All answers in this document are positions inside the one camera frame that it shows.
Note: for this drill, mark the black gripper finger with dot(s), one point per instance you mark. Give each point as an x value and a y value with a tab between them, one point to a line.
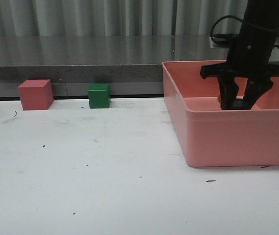
255	90
228	92

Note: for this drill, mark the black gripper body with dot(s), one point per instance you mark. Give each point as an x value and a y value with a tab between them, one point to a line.
247	57

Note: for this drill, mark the dark grey counter shelf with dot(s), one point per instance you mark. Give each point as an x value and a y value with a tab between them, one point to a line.
132	65

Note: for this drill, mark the pink cube block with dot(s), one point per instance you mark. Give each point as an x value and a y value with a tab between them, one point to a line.
36	94

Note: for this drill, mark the green cube block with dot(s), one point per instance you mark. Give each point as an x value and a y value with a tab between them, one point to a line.
99	96

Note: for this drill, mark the yellow push button switch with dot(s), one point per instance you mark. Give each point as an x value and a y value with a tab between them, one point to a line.
219	97

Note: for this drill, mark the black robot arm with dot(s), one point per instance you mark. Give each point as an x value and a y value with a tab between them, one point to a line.
261	18

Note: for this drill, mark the pink plastic bin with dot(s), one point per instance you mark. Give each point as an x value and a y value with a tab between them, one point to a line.
212	137

